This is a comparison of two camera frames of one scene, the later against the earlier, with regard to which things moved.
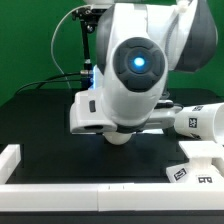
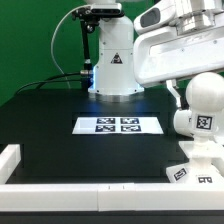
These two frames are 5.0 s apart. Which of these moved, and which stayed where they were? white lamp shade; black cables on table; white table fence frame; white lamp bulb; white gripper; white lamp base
Moved: white gripper; white lamp bulb
Stayed: white table fence frame; white lamp shade; black cables on table; white lamp base
